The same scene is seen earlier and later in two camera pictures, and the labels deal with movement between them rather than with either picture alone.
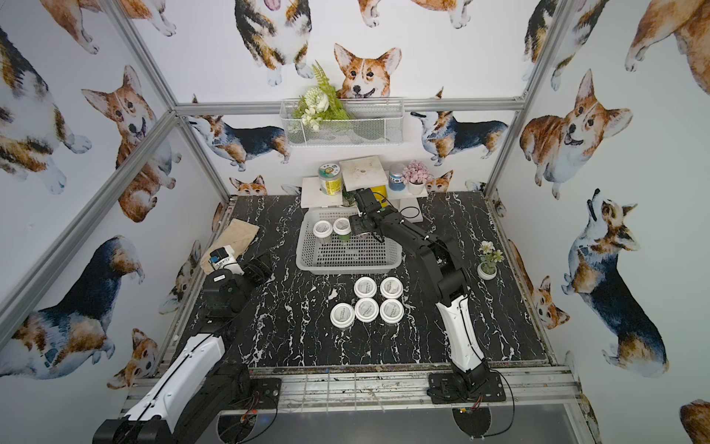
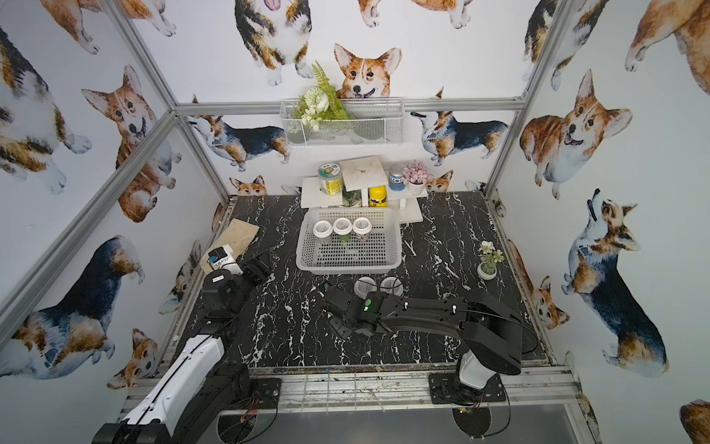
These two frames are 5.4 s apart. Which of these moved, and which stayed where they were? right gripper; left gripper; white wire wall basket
Moved: right gripper
Stayed: white wire wall basket; left gripper
